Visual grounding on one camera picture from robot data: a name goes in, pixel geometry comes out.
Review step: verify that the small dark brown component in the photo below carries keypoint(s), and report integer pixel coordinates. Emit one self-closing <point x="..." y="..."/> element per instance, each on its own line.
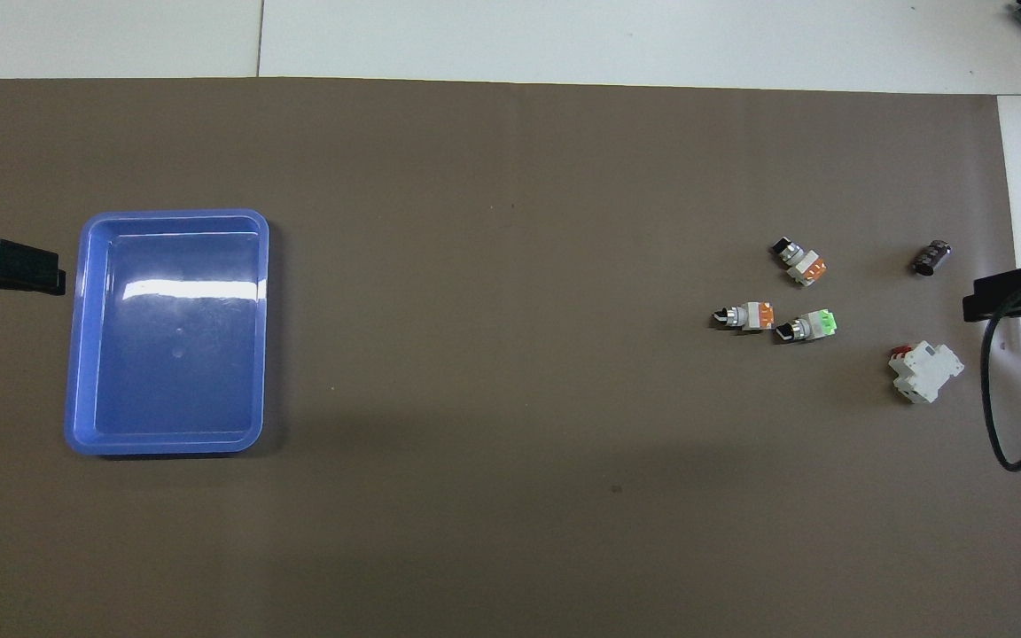
<point x="931" y="258"/>

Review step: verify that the white circuit breaker red lever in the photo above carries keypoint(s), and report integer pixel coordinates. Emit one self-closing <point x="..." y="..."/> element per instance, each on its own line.
<point x="925" y="370"/>

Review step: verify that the brown paper table mat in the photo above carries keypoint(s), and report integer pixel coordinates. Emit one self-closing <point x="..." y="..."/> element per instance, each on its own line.
<point x="510" y="266"/>

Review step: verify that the blue plastic tray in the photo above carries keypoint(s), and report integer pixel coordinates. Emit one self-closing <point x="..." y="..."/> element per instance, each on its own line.
<point x="174" y="354"/>

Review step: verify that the selector switch with orange block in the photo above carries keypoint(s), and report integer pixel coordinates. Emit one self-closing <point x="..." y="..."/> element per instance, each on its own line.
<point x="748" y="315"/>
<point x="801" y="264"/>

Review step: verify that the selector switch with green block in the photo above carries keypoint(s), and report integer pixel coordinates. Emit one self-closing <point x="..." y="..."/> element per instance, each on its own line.
<point x="812" y="327"/>

